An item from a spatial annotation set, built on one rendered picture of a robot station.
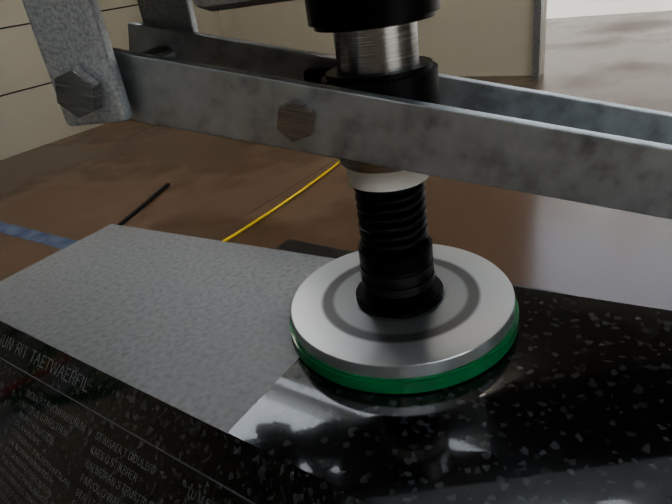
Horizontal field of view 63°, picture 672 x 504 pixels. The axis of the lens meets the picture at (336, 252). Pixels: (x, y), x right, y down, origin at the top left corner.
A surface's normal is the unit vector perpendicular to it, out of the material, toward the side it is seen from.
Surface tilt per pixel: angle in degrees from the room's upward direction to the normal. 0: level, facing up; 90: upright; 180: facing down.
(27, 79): 90
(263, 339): 0
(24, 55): 90
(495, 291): 0
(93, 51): 90
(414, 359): 0
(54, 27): 90
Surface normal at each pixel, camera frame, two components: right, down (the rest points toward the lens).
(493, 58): -0.54, 0.46
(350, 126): -0.16, 0.48
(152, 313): -0.13, -0.87
